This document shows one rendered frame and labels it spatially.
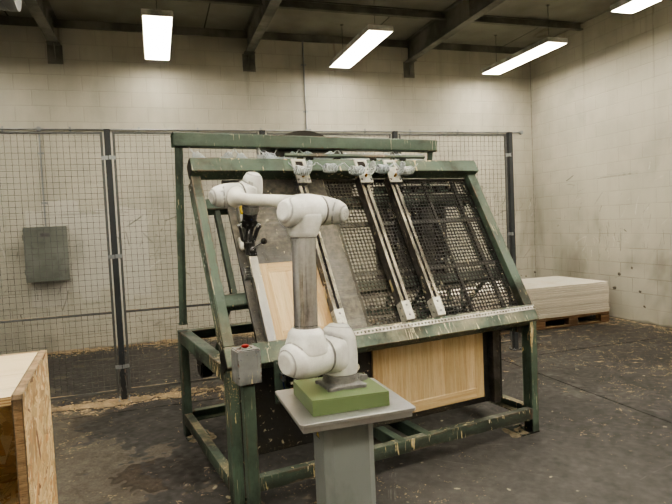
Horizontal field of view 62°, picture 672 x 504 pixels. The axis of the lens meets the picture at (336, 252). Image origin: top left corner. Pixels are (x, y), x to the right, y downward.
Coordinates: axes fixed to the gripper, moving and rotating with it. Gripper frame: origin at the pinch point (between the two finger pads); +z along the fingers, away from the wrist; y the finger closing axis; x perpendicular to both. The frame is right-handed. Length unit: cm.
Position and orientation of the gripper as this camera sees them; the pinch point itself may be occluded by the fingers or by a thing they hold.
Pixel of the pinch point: (247, 247)
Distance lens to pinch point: 296.2
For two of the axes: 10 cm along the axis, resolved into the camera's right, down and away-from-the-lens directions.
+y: -9.1, 0.5, -4.0
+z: -1.4, 8.9, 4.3
